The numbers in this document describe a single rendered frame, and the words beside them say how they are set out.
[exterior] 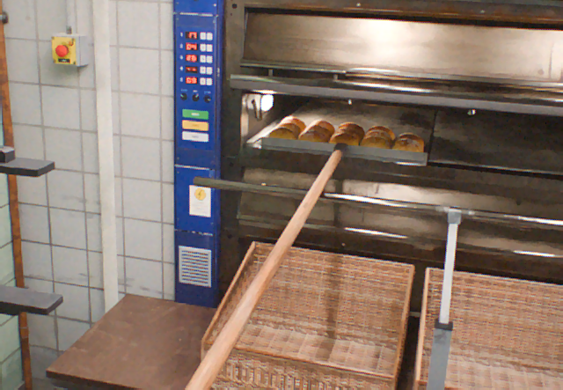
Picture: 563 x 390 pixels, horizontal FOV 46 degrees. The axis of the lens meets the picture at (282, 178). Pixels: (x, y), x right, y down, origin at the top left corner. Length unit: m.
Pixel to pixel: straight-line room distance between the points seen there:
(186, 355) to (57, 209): 0.79
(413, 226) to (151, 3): 1.11
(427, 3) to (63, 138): 1.34
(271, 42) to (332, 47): 0.20
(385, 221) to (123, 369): 0.93
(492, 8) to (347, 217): 0.78
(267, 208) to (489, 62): 0.84
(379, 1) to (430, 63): 0.24
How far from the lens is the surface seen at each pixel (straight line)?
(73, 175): 2.52
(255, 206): 2.24
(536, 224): 1.78
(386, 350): 2.22
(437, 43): 2.06
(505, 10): 2.05
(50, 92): 2.49
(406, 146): 2.17
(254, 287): 1.21
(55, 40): 2.36
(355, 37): 2.08
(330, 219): 2.19
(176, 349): 2.20
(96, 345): 2.25
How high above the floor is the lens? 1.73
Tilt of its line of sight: 17 degrees down
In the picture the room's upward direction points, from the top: 3 degrees clockwise
